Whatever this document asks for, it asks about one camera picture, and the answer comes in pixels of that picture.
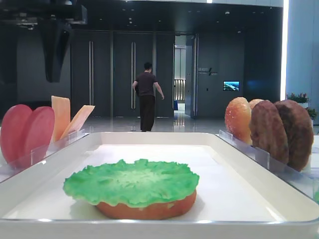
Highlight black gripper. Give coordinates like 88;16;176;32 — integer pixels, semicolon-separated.
0;0;87;83

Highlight red tomato slice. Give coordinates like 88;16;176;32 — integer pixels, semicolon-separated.
18;107;55;168
0;104;32;167

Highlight left orange cheese slice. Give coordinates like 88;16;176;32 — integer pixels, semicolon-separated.
51;96;70;142

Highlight orange cheese slice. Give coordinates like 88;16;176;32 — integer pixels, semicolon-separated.
51;96;70;142
60;105;95;139

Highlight right orange cheese slice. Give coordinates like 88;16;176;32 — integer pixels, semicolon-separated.
60;105;95;139

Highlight green lettuce leaf in tray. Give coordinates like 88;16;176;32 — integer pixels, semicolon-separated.
63;159;199;208

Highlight near brown meat patty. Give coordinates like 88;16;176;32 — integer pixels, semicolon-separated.
249;100;289;164

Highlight brown meat patty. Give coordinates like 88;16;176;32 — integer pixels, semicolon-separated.
249;100;289;164
275;100;314;172

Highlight far brown meat patty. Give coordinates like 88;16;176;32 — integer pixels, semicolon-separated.
275;100;314;172

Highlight green lettuce leaf on stand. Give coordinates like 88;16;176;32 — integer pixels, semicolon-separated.
313;181;319;204

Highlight black double door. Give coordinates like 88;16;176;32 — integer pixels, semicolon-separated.
70;31;175;118

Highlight person in black walking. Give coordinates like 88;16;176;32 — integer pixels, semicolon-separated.
132;62;164;132

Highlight near sesame bun top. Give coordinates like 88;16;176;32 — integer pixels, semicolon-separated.
225;97;252;145

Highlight sesame bun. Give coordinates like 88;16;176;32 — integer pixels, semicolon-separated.
225;97;252;145
249;99;263;109

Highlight far sesame bun top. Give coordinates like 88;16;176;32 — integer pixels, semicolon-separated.
249;99;263;109

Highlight bottom bun slice in tray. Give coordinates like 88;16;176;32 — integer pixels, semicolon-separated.
96;191;197;220

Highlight white rectangular tray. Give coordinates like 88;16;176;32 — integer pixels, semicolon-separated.
0;132;319;239

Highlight potted flower plants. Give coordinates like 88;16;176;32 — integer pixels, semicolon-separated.
286;93;318;120

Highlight clear left rail strip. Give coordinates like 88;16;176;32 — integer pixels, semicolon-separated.
0;129;89;183

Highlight clear rail strip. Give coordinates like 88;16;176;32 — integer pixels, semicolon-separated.
0;129;89;183
217;130;319;199

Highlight wall display screen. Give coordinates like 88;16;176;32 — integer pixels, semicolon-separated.
223;81;240;91

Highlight clear right rail strip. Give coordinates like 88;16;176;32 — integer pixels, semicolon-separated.
217;130;319;199

